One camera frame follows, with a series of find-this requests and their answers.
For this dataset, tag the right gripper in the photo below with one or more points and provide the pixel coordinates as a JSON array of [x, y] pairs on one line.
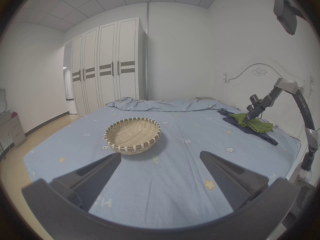
[[253, 113]]

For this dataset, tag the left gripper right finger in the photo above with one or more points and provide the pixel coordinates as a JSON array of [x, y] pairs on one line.
[[225, 181]]

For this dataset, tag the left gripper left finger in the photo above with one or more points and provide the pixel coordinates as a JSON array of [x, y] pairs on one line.
[[95, 181]]

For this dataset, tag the green shorts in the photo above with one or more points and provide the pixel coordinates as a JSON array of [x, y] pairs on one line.
[[260, 127]]

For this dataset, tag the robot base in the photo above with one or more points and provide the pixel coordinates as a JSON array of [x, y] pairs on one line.
[[303, 196]]

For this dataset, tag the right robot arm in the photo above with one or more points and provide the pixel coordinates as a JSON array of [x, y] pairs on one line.
[[303, 104]]

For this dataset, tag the dark blue garment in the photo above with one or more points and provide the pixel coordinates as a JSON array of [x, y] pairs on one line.
[[268, 139]]

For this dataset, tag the round woven basket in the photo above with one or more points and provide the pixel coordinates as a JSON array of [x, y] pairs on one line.
[[132, 134]]

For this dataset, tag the bed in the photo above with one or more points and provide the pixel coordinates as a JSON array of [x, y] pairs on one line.
[[175, 146]]

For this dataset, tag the pale blue quilt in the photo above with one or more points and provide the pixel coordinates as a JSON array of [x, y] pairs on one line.
[[162, 105]]

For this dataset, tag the pale chest of drawers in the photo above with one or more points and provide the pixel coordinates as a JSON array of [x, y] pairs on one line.
[[15, 131]]

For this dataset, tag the white wardrobe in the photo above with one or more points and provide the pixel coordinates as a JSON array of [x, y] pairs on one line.
[[107, 66]]

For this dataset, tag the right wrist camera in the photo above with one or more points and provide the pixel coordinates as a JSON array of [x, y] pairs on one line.
[[254, 99]]

